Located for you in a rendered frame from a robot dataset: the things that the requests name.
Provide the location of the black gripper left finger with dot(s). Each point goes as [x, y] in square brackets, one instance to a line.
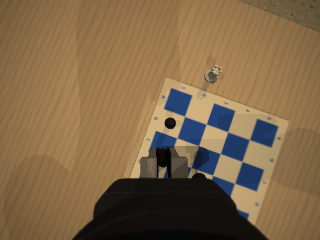
[149, 165]

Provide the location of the white chess rook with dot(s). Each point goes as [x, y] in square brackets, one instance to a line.
[211, 75]

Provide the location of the blue and cream chessboard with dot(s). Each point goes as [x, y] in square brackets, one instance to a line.
[234, 145]

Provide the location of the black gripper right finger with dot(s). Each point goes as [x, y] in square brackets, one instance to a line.
[177, 166]

